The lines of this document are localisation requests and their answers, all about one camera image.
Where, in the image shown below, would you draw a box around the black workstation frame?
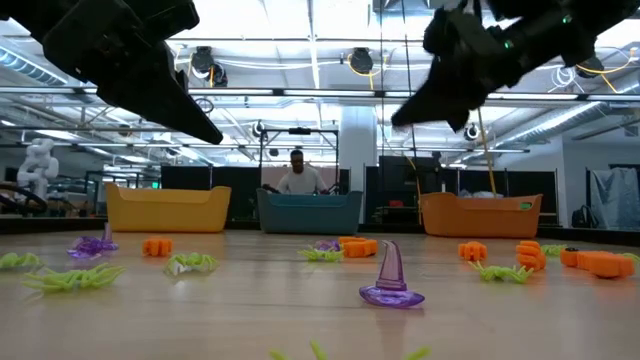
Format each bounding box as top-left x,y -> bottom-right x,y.
258,127 -> 340,194

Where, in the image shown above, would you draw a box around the black partition panel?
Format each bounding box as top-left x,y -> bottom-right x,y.
364,155 -> 560,226
159,164 -> 261,221

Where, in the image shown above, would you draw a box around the orange plastic bin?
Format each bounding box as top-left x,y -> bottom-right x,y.
418,192 -> 544,239

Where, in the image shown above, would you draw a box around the teal plastic bin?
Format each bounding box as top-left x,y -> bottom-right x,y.
256,188 -> 365,235

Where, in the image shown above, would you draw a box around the grey cover sheet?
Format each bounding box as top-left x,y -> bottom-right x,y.
589,166 -> 640,231

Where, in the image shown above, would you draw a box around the person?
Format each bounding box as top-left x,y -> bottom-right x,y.
274,148 -> 331,196

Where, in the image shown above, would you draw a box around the yellow hanging cable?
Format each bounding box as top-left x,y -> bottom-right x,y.
475,107 -> 499,196

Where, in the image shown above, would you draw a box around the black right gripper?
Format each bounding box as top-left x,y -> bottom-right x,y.
391,7 -> 526,132

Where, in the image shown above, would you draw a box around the yellow plastic bin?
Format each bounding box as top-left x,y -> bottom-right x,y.
104,182 -> 233,234

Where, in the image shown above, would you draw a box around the black bag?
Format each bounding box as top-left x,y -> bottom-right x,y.
571,204 -> 598,230

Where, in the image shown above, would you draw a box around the black ceiling cable reel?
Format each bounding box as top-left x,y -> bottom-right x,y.
348,47 -> 375,76
577,55 -> 605,80
191,45 -> 229,89

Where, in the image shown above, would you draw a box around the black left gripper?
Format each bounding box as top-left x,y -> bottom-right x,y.
42,0 -> 224,145

